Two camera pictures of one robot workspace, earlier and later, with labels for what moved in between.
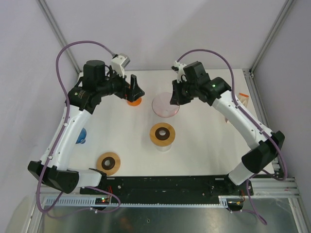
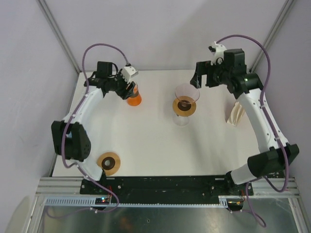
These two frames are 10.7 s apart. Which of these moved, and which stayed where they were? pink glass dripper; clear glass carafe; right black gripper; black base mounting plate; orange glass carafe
Moved: clear glass carafe; pink glass dripper; right black gripper
Stayed: black base mounting plate; orange glass carafe
